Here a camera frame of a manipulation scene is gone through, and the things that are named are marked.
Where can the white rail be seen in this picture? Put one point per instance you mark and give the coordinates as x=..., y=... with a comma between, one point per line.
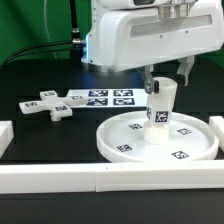
x=53, y=178
x=145, y=176

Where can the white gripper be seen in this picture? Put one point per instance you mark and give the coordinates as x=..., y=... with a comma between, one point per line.
x=128, y=34

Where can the white front rail right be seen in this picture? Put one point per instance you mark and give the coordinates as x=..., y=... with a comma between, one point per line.
x=145, y=176

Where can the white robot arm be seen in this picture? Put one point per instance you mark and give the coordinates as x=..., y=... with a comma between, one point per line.
x=129, y=34

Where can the white round table top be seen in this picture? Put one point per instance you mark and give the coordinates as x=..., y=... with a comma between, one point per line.
x=122, y=139

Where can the white cross-shaped table base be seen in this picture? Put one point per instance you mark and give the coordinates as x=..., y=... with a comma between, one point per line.
x=59, y=107

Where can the white left side block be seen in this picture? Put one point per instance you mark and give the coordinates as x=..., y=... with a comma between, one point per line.
x=6, y=135

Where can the white front rail left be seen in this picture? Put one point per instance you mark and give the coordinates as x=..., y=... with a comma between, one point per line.
x=53, y=178

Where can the white marker sheet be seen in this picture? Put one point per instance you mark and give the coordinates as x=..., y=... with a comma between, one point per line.
x=112, y=98

